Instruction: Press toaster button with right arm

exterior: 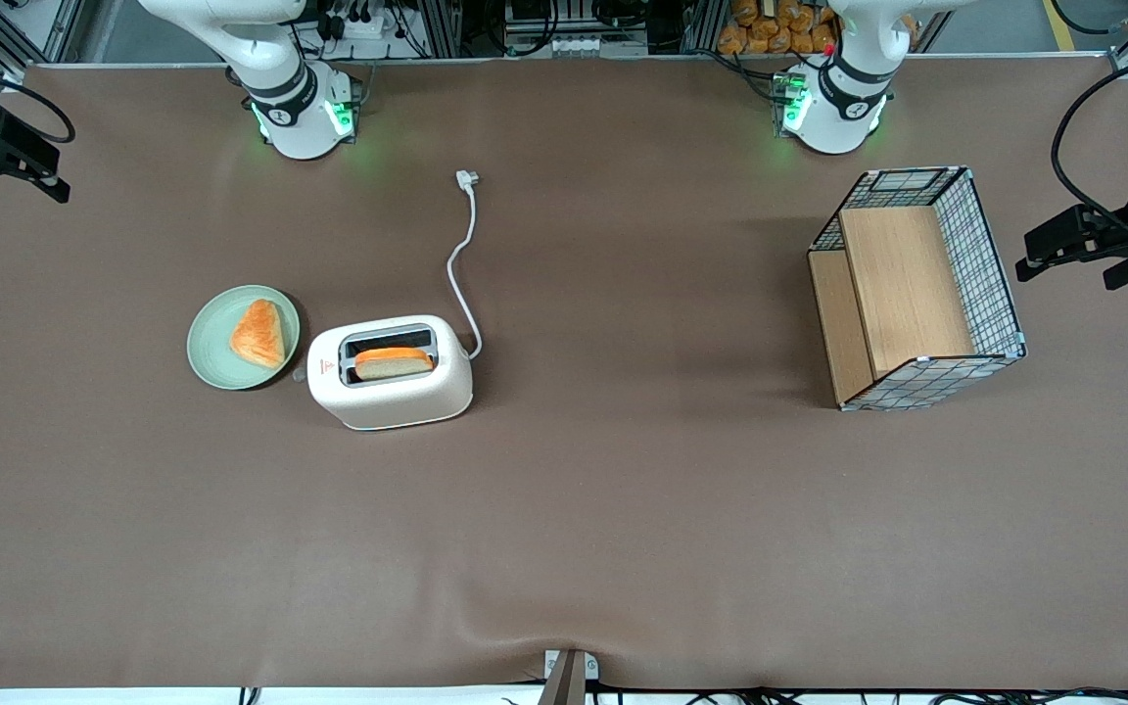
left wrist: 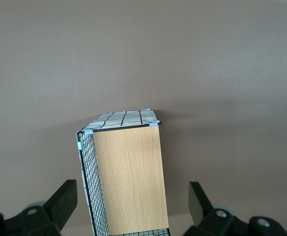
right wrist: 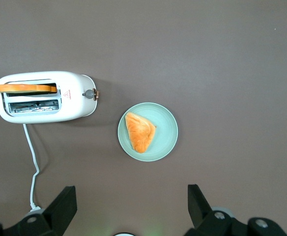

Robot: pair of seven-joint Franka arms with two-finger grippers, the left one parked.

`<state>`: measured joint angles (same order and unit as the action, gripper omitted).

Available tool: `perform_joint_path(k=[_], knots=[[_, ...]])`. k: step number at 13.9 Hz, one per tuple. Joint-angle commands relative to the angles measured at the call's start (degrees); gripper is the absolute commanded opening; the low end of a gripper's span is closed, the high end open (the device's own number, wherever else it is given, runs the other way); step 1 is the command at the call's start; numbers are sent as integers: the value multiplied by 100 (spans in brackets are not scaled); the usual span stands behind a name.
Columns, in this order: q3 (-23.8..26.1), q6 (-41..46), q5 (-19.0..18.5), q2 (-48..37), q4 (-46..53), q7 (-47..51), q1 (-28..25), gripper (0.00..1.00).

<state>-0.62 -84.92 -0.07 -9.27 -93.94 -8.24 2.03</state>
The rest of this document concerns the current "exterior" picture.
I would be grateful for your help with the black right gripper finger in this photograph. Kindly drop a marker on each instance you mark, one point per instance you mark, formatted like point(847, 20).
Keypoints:
point(40, 184)
point(27, 145)

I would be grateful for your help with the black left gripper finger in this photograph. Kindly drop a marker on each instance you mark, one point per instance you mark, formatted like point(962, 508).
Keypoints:
point(1063, 266)
point(1063, 230)

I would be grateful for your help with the white two-slot toaster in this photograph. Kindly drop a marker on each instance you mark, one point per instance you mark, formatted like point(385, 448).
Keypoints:
point(398, 401)

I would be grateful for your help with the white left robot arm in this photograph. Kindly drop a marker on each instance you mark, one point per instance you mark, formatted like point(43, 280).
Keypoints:
point(843, 108)

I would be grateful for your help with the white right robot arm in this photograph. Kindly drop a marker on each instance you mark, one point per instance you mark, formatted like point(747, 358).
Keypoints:
point(290, 98)

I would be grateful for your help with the pale green round plate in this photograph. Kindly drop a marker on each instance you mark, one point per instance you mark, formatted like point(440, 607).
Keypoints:
point(211, 352)

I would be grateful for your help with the triangular golden pastry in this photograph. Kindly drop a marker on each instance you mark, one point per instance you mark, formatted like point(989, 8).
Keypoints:
point(260, 338)

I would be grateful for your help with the bag of bread rolls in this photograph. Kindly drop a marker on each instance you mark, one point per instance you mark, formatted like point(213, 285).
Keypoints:
point(770, 29)

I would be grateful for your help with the white power strip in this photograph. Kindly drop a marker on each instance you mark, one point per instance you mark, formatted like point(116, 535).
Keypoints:
point(363, 22)

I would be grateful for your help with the toast slice with orange crust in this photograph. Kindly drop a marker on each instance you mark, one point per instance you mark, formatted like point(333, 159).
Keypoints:
point(393, 364)

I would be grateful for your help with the white connector block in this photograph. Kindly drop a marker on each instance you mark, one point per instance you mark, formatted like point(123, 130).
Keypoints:
point(593, 45)

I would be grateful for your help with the metal table edge bracket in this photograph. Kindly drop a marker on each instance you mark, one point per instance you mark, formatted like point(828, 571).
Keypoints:
point(569, 676)

